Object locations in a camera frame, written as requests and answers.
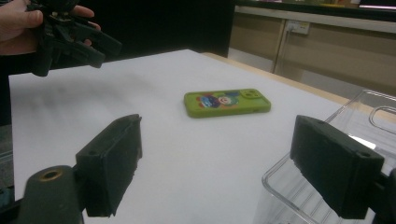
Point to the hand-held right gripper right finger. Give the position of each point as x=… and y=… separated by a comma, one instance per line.
x=336, y=168

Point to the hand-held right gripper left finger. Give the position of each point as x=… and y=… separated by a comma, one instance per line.
x=106, y=168

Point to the green phone case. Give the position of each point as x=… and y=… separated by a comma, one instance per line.
x=224, y=107

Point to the clear plastic box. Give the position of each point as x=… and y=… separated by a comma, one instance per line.
x=280, y=189

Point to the black curtain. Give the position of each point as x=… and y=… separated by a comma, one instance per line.
x=162, y=25

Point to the white table sheet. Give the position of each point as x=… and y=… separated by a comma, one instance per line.
x=186, y=174

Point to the long beige bench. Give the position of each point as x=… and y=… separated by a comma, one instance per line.
x=342, y=53

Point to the white wall socket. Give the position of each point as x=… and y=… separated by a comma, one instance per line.
x=298, y=27

